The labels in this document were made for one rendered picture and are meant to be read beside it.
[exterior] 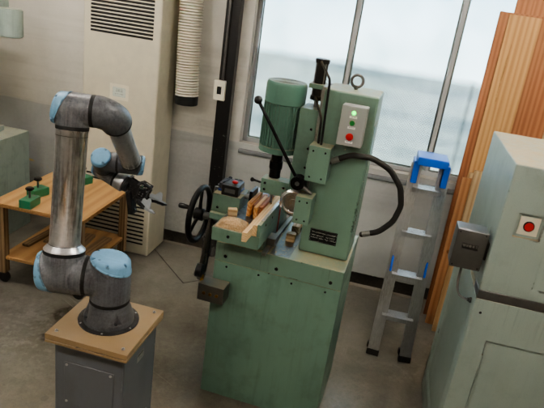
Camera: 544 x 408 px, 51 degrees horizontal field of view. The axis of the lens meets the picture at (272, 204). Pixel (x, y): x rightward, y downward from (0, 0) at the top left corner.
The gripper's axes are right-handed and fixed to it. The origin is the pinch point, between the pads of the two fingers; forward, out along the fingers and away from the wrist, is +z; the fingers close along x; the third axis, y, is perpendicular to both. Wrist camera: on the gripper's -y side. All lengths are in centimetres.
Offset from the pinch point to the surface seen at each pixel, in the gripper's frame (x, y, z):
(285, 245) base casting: 1, 18, 59
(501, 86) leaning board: 127, 115, 115
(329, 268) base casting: -10, 26, 80
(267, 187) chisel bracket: 8, 35, 38
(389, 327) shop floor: 93, -38, 139
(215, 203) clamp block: 4.3, 16.1, 21.3
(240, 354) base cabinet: -11, -36, 67
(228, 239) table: -18.7, 16.8, 37.4
